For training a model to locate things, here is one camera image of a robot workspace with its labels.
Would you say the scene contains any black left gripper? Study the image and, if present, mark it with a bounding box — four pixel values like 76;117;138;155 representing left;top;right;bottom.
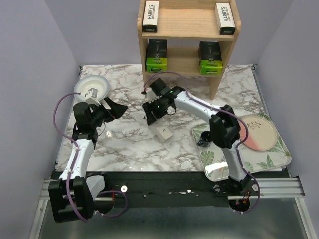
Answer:
90;96;128;127

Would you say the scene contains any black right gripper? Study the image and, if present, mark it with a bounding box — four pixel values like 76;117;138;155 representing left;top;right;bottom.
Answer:
141;97;168;125

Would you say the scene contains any small white H box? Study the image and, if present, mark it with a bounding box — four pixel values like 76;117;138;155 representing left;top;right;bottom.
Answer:
155;126;173;143

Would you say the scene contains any green black Gillette box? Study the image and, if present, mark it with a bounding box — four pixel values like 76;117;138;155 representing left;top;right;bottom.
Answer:
198;41;223;76

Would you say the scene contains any white Harry's box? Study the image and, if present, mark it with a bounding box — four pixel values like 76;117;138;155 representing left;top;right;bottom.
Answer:
142;1;160;33
215;3;236;35

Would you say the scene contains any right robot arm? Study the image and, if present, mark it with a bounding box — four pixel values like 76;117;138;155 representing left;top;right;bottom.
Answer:
142;78;252;195

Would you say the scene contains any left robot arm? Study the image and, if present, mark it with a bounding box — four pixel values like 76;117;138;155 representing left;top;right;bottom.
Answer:
48;97;128;223

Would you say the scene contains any light wooden shelf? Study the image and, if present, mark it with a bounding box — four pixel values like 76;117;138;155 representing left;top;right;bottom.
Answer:
136;0;242;100

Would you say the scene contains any white blue-rimmed bowl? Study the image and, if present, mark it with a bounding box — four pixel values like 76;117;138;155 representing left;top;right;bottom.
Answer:
74;75;111;102

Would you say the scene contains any black mug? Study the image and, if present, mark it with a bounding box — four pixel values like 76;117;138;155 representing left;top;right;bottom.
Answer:
197;131;211;148

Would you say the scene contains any floral leaf tray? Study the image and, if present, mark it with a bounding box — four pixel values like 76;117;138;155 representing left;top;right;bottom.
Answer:
196;112;292;182

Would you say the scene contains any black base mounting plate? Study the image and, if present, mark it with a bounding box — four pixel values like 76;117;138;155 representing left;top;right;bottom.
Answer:
82;171;266;209

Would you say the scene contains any pink and cream plate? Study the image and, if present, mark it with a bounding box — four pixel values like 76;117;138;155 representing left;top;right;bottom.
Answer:
242;115;277;151

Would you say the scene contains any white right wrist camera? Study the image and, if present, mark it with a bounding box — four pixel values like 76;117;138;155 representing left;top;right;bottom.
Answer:
142;88;159;103

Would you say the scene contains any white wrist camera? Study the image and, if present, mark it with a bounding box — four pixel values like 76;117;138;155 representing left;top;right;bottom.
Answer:
84;88;104;106
142;88;159;103

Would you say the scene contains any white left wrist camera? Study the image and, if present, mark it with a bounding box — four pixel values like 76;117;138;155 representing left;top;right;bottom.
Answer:
84;88;104;106

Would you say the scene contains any aluminium frame rail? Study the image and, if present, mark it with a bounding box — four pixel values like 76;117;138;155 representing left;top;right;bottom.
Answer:
29;172;316;239

